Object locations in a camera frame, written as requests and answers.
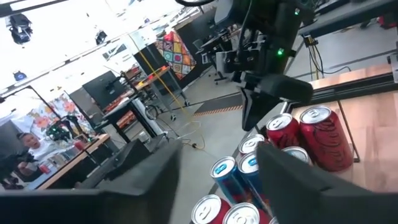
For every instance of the dark equipment green lights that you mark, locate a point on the dark equipment green lights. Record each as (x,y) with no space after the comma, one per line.
(57,132)

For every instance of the person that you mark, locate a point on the person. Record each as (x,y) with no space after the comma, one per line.
(37,149)

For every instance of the red Star Wars soda can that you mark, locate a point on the red Star Wars soda can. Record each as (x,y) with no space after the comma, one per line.
(241,214)
(283,130)
(325,137)
(206,211)

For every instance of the floral patterned cloth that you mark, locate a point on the floral patterned cloth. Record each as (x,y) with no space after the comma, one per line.
(62,109)

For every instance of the blue silver slim can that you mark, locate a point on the blue silver slim can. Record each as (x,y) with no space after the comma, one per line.
(252,169)
(225,177)
(295,152)

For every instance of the black monitor on stand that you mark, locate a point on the black monitor on stand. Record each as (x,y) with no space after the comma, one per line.
(99,87)

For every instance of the red Coca-Cola can white script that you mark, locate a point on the red Coca-Cola can white script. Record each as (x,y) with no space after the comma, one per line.
(250,142)

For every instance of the black mat orange-striped edge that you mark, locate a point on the black mat orange-striped edge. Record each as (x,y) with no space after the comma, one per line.
(217,104)

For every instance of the black cabinet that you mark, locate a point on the black cabinet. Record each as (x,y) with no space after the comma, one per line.
(149,59)

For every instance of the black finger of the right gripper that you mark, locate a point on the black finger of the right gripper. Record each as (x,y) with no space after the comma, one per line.
(256,109)

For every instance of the black upright metal loop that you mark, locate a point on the black upright metal loop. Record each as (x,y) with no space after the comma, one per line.
(349,137)

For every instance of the colourful patchwork quilt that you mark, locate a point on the colourful patchwork quilt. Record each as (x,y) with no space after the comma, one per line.
(175,53)

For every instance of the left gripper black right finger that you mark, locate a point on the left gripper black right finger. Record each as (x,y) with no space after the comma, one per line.
(326,208)

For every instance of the black desk beam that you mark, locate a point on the black desk beam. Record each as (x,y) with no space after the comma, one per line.
(342,17)

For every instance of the black ceiling camera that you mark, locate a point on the black ceiling camera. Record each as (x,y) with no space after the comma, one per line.
(19,75)
(101,36)
(20,28)

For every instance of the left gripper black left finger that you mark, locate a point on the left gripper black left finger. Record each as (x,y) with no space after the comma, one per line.
(93,208)

